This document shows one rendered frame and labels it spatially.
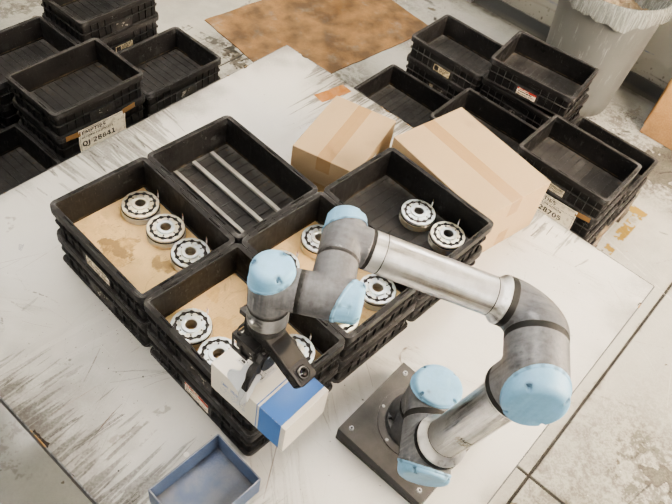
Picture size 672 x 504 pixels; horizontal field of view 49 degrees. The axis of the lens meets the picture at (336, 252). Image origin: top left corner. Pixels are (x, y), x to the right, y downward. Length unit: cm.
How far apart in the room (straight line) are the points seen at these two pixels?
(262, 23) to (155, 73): 118
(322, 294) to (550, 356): 40
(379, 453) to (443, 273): 66
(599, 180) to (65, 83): 213
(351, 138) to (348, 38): 203
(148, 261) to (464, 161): 99
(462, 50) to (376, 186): 161
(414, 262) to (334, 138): 109
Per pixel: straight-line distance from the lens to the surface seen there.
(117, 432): 188
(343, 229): 126
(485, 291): 133
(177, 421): 188
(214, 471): 182
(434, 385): 168
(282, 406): 141
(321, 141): 230
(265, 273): 117
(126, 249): 202
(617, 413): 306
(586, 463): 290
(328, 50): 420
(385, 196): 222
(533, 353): 130
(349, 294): 118
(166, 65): 336
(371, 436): 184
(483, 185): 224
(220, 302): 191
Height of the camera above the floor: 238
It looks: 49 degrees down
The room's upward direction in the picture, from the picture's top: 12 degrees clockwise
